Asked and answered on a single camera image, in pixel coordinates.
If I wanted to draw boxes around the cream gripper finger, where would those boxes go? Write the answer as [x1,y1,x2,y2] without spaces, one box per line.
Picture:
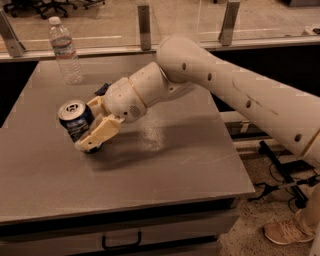
[74,114,124,152]
[87,96,108,117]

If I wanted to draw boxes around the blue pepsi can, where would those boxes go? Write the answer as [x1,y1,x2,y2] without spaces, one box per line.
[58,99,94,143]

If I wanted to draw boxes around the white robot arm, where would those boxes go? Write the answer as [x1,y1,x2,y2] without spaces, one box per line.
[75,36,320,167]

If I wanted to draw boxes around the dark blue snack packet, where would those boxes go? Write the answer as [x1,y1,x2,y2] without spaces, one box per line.
[94,83,111,96]

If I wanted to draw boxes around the clear plastic water bottle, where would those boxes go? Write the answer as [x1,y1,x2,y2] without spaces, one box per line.
[49,16,83,85]

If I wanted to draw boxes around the black office chair base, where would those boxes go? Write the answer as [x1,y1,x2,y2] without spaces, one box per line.
[3,0,106,20]

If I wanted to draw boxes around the grey cabinet drawer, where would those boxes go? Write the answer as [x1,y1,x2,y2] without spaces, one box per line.
[0,209,239,256]

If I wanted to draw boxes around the beige trouser leg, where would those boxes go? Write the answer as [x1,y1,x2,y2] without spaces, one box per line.
[295,184,320,236]

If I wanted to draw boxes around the left metal glass bracket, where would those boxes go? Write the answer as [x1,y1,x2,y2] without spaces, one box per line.
[0,9,25,58]

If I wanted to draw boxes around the metal glass bracket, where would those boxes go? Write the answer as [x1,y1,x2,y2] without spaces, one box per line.
[138,5,151,51]
[218,0,240,46]
[0,9,25,58]

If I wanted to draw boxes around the middle metal glass bracket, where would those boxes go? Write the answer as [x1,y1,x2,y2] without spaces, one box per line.
[138,5,151,51]

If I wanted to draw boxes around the black drawer handle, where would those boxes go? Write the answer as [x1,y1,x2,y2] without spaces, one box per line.
[101,231,142,251]

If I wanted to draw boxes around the right metal glass bracket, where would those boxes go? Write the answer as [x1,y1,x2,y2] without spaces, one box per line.
[218,0,240,46]

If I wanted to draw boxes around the black floor cable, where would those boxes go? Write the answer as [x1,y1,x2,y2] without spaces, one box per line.
[268,161,320,214]

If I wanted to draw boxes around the black metal stand frame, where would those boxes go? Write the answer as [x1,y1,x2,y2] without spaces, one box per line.
[248,141,320,209]

